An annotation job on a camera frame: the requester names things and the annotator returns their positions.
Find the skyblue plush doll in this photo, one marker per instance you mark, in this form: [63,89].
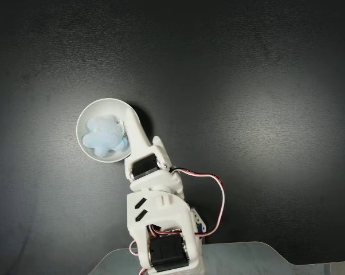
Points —
[103,137]

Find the white bowl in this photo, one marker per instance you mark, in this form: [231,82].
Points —
[103,108]

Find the blue table clamp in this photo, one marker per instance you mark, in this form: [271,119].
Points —
[202,226]

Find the grey cloth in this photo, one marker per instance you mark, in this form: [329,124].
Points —
[247,257]

